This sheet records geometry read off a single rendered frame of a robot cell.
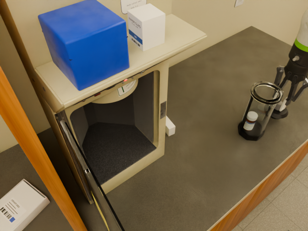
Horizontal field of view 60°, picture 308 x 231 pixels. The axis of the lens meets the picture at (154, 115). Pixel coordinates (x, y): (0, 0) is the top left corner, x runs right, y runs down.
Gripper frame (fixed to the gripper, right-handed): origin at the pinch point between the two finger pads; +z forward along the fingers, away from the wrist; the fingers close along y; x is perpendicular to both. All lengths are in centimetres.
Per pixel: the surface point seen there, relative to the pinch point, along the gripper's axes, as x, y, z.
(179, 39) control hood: -55, -3, -47
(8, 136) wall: -95, -54, 8
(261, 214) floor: 15, 16, 104
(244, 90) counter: 3.7, -19.1, 10.3
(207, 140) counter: -30.8, -8.2, 10.4
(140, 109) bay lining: -53, -22, -10
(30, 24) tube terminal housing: -79, -12, -54
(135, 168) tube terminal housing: -62, -12, 7
